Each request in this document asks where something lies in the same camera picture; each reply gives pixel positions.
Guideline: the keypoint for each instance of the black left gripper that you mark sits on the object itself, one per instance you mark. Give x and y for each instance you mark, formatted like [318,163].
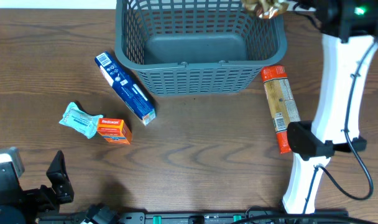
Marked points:
[48,199]

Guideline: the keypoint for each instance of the brown Nescafe Gold bag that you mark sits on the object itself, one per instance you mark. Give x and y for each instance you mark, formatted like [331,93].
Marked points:
[265,9]

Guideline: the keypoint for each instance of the grey plastic basket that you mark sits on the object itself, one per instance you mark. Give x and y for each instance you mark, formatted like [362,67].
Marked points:
[193,47]

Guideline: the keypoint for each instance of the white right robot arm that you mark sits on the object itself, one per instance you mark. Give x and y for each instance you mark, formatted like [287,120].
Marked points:
[336,123]

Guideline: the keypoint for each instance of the light teal wipes packet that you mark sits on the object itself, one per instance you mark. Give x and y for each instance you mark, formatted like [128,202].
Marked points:
[80,121]

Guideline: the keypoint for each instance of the orange Redoxon box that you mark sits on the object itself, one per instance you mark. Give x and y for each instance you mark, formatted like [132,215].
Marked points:
[114,130]

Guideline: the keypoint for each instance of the orange tan biscuit packet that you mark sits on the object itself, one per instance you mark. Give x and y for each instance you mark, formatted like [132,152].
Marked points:
[281,103]

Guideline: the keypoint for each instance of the blue toothpaste box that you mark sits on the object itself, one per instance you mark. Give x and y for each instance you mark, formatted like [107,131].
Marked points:
[126,88]

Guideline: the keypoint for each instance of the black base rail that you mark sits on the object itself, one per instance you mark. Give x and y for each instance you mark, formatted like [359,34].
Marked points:
[103,214]

